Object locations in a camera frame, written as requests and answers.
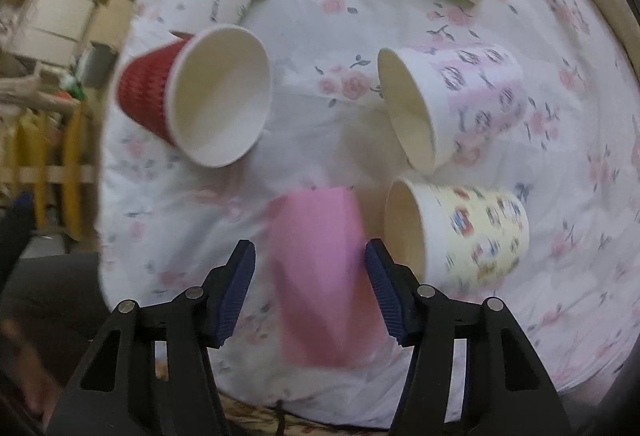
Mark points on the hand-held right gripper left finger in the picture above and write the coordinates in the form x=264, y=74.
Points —
x=234, y=291

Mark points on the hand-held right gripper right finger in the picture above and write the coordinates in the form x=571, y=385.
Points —
x=387, y=291

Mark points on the pink paper cup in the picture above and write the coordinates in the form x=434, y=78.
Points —
x=320, y=276

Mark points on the yellow patterned paper cup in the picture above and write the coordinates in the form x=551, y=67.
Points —
x=460, y=236

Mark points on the red ribbed paper cup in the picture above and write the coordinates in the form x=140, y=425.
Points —
x=210, y=96

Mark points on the white cup with pink print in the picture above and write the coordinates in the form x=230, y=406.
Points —
x=450, y=101

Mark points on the floral white tablecloth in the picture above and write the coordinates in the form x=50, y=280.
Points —
x=330, y=156

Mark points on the yellow wooden chair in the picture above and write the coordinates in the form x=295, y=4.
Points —
x=50, y=166

